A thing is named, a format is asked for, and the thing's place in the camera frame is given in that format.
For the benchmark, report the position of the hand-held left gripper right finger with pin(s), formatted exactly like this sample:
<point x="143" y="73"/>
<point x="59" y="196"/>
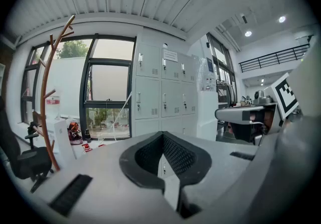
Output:
<point x="220" y="165"/>

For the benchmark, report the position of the large white box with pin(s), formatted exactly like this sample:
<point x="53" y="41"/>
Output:
<point x="206" y="112"/>

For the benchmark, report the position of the black shelf rack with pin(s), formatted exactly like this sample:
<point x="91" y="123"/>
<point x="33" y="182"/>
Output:
<point x="225" y="92"/>

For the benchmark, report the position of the large water bottle red label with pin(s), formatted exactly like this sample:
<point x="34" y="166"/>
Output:
<point x="53" y="101"/>

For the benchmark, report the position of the black office chair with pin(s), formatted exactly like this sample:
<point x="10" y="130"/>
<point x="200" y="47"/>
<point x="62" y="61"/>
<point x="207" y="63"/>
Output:
<point x="32" y="160"/>

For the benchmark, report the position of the brown wooden coat rack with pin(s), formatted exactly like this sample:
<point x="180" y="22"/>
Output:
<point x="43" y="97"/>

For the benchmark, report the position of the grey metal locker cabinet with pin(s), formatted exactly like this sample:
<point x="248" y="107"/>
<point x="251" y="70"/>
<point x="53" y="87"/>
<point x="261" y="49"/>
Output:
<point x="148" y="97"/>

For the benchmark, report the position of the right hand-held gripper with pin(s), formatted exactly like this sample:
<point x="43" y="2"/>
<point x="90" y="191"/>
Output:
<point x="286" y="95"/>

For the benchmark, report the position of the white paper notice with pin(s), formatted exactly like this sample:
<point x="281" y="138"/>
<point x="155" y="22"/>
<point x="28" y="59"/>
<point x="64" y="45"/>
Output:
<point x="170" y="55"/>

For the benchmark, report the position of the black bottle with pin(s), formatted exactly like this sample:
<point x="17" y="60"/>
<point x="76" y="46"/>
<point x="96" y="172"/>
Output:
<point x="88" y="136"/>

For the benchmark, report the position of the thin white pole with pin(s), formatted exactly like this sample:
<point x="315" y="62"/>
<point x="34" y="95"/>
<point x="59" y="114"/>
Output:
<point x="126" y="101"/>

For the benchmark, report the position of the white cardboard box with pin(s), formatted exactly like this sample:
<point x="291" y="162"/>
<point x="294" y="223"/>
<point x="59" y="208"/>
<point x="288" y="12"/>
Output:
<point x="64" y="140"/>

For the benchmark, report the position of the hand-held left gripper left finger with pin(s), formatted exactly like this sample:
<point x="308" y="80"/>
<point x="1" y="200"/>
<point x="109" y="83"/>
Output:
<point x="105" y="182"/>

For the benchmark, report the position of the orange black item pink bucket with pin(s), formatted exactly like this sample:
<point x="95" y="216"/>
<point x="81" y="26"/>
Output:
<point x="74" y="130"/>

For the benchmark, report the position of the blue wall poster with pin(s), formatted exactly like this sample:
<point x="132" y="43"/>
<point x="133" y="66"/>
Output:
<point x="210" y="64"/>

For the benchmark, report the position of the black metal railing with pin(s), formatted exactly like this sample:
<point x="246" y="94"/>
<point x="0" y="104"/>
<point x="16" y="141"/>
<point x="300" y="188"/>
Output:
<point x="276" y="54"/>

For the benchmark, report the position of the round ceiling light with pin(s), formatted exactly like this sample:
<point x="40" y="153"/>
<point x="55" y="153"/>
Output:
<point x="282" y="19"/>
<point x="248" y="33"/>

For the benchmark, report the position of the black framed window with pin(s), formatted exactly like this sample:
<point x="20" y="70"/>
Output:
<point x="85" y="85"/>

